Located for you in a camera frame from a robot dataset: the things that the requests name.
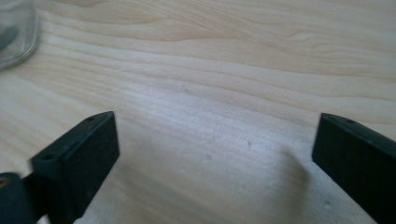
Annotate clear glass container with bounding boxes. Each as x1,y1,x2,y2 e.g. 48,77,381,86
0,0,41,71

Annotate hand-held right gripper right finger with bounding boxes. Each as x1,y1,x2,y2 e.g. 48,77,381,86
311,112,396,224

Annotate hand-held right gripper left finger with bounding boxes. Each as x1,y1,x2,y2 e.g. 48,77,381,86
30,110,120,224

